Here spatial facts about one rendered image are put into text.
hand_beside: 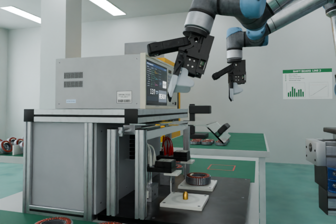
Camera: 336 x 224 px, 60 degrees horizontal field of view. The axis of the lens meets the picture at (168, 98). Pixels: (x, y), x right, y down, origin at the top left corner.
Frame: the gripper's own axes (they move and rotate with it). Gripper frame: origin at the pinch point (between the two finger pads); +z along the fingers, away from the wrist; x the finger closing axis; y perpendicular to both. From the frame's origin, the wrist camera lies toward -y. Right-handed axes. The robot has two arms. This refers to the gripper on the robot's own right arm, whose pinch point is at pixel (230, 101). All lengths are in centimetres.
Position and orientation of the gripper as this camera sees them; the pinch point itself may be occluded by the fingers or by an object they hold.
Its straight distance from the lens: 144.0
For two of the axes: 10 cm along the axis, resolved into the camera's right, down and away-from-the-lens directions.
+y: 9.9, -0.1, -1.6
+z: 0.0, 10.0, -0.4
